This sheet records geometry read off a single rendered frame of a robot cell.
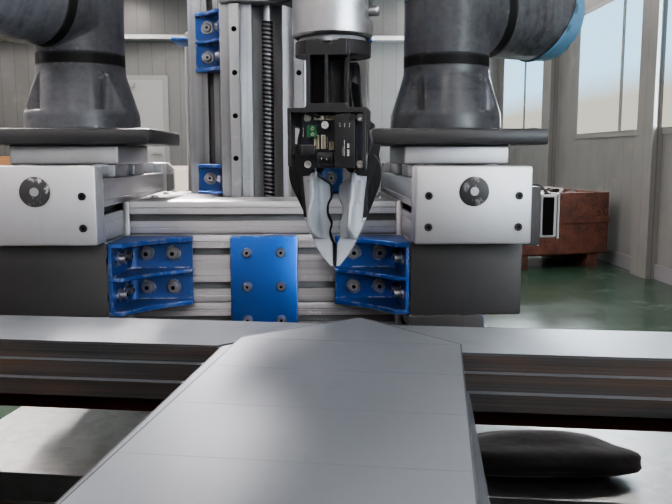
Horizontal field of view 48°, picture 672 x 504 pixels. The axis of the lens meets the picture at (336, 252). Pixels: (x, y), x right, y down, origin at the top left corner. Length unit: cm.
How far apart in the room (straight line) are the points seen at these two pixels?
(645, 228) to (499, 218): 582
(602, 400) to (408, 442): 22
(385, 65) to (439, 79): 1061
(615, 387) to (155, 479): 36
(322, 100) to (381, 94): 1087
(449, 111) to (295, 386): 58
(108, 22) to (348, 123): 47
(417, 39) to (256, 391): 65
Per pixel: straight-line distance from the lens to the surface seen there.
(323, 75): 71
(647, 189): 667
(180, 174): 659
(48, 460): 90
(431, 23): 103
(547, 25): 113
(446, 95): 101
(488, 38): 107
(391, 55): 1165
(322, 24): 70
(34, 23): 100
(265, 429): 43
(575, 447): 84
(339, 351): 58
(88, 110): 103
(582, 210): 712
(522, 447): 83
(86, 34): 105
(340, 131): 68
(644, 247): 671
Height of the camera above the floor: 101
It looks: 7 degrees down
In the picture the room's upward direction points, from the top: straight up
